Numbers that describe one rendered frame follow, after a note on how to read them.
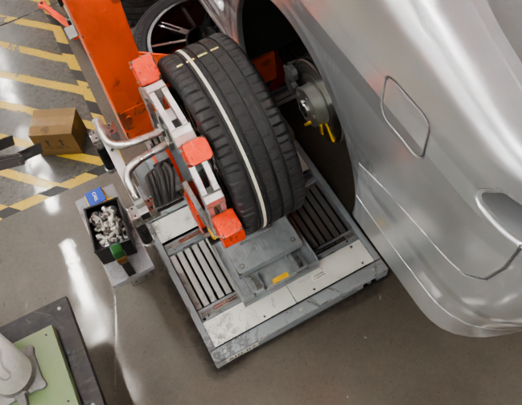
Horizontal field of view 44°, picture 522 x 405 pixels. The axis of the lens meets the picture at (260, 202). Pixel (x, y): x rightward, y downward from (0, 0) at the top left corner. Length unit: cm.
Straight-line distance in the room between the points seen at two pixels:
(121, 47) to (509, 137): 144
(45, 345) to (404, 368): 141
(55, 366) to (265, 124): 124
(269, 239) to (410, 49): 150
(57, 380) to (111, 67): 115
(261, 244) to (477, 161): 153
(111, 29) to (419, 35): 119
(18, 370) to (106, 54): 113
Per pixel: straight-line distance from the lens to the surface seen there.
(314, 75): 218
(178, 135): 191
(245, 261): 266
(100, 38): 225
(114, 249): 230
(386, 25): 141
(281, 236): 270
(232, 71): 195
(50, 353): 258
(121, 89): 243
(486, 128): 127
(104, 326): 293
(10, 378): 242
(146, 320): 289
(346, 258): 281
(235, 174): 189
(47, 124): 335
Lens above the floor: 263
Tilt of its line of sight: 60 degrees down
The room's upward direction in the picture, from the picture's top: 10 degrees counter-clockwise
